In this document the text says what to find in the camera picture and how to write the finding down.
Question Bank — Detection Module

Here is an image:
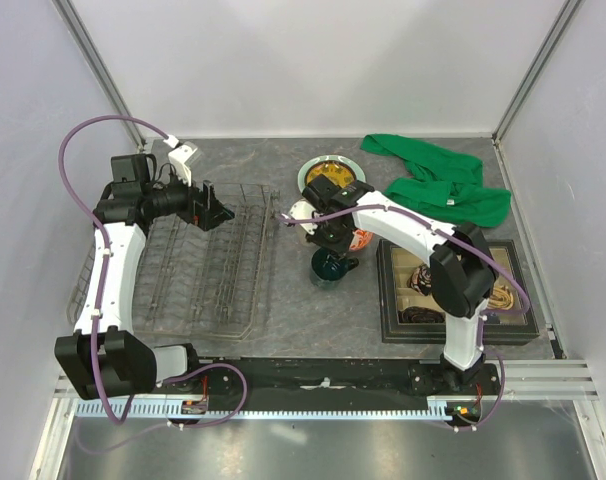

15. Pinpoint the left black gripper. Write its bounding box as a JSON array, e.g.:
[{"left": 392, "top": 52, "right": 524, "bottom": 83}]
[{"left": 143, "top": 166, "right": 233, "bottom": 232}]

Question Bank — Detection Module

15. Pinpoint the white red patterned bowl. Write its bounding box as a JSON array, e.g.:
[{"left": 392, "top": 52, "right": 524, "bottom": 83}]
[{"left": 349, "top": 229, "right": 373, "bottom": 252}]

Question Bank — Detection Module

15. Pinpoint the dark green cup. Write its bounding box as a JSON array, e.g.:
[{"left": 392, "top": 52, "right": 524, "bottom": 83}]
[{"left": 310, "top": 248, "right": 360, "bottom": 288}]

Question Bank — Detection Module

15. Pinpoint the yellow patterned plate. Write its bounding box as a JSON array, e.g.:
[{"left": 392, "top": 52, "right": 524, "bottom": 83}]
[{"left": 304, "top": 161, "right": 357, "bottom": 188}]

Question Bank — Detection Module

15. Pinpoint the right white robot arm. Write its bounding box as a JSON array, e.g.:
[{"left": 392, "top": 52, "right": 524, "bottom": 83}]
[{"left": 287, "top": 175, "right": 498, "bottom": 394}]

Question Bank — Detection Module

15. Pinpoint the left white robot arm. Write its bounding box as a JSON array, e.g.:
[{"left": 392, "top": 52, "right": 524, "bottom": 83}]
[{"left": 54, "top": 144, "right": 234, "bottom": 400}]

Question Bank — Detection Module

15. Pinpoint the dark floral rolled tie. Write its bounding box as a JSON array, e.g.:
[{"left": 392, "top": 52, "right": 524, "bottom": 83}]
[{"left": 406, "top": 264, "right": 432, "bottom": 296}]

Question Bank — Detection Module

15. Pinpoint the black compartment box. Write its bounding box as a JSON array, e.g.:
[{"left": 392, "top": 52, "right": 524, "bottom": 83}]
[{"left": 376, "top": 240, "right": 539, "bottom": 346}]

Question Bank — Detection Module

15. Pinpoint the dark brown rolled tie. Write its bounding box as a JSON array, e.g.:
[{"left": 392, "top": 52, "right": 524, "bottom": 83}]
[{"left": 398, "top": 306, "right": 445, "bottom": 324}]

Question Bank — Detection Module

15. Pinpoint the green cloth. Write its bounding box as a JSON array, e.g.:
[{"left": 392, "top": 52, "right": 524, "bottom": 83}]
[{"left": 361, "top": 134, "right": 512, "bottom": 228}]

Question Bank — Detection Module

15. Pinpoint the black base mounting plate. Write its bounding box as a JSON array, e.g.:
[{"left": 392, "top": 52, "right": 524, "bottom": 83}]
[{"left": 155, "top": 357, "right": 500, "bottom": 409}]

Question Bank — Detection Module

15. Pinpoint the tan rolled belt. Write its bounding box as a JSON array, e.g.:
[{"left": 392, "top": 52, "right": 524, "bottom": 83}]
[{"left": 487, "top": 285, "right": 515, "bottom": 312}]

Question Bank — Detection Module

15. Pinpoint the grey wire dish rack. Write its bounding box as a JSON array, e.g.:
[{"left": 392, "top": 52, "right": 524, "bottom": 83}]
[{"left": 71, "top": 183, "right": 278, "bottom": 340}]

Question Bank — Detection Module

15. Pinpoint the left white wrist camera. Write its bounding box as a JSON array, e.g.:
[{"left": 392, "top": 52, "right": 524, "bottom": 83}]
[{"left": 163, "top": 135, "right": 202, "bottom": 186}]

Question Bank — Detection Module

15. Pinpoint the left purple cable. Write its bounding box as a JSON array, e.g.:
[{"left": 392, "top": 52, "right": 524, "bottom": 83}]
[{"left": 57, "top": 115, "right": 249, "bottom": 455}]

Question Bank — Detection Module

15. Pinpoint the aluminium frame rail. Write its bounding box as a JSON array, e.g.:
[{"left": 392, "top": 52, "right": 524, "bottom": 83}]
[{"left": 52, "top": 357, "right": 598, "bottom": 399}]

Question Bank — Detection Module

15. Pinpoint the blue slotted cable duct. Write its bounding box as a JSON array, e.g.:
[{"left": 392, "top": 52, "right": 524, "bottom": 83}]
[{"left": 75, "top": 396, "right": 480, "bottom": 420}]

